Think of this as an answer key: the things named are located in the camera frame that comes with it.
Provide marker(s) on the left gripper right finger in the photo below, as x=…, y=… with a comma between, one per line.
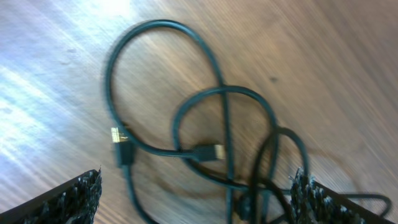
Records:
x=312, y=202

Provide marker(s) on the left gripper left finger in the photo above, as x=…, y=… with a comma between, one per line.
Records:
x=75, y=201

